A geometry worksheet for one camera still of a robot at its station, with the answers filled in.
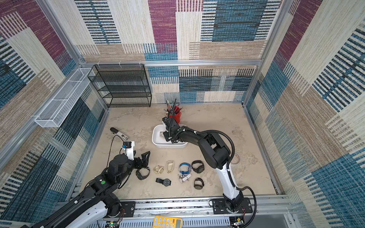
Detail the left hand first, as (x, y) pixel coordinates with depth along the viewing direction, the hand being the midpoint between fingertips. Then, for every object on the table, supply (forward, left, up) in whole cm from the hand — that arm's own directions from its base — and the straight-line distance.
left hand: (143, 152), depth 79 cm
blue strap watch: (-7, -22, -14) cm, 27 cm away
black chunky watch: (-9, +3, -11) cm, 15 cm away
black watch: (-6, -31, -11) cm, 33 cm away
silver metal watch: (-10, -20, -13) cm, 26 cm away
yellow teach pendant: (-30, -13, -13) cm, 36 cm away
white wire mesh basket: (+12, +41, +20) cm, 47 cm away
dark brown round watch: (-13, -30, -14) cm, 36 cm away
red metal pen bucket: (+32, -17, -4) cm, 37 cm away
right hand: (+19, -13, -12) cm, 26 cm away
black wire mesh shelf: (+54, +24, +4) cm, 60 cm away
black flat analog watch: (-12, -12, -14) cm, 22 cm away
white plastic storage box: (+15, -5, -13) cm, 21 cm away
